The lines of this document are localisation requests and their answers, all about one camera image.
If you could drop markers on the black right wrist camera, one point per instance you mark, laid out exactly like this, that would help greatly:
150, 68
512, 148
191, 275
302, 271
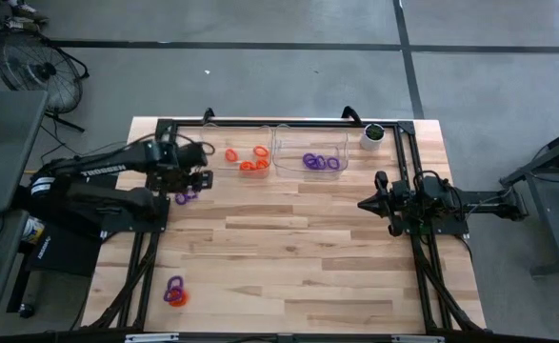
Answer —
398, 196

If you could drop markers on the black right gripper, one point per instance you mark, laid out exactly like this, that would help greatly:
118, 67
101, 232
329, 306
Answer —
387, 202

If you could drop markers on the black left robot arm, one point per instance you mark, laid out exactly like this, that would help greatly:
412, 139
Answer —
103, 169

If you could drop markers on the black metal rig frame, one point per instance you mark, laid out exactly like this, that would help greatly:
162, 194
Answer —
284, 123

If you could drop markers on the black Trossen box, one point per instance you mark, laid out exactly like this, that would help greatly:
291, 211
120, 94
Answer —
69, 252

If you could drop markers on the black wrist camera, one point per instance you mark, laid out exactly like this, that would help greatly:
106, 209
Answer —
398, 196
193, 155

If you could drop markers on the white pot with plant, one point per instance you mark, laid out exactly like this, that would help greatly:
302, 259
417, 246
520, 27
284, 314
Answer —
369, 141

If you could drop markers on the grey metal cart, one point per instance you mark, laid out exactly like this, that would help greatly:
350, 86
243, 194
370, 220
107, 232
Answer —
550, 224

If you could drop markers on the white blue yellow can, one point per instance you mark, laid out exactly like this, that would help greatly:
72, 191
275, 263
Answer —
32, 233

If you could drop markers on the silver aluminium bracket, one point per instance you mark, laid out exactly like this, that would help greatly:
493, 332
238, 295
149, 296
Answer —
417, 339
151, 338

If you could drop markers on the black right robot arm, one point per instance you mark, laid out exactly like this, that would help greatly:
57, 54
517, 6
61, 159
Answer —
484, 205

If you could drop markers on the person's shoe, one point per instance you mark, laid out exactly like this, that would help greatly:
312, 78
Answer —
22, 25
26, 9

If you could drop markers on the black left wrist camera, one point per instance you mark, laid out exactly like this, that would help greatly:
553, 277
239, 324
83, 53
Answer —
193, 155

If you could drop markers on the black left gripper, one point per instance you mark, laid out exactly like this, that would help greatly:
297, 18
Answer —
179, 181

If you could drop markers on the dark grey desk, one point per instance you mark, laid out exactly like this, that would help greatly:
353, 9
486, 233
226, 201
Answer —
7, 233

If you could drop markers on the clear plastic bin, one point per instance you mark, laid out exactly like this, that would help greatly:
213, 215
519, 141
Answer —
217, 143
307, 140

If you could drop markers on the black floor fan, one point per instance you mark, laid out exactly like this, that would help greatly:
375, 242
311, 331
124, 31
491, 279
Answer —
45, 71

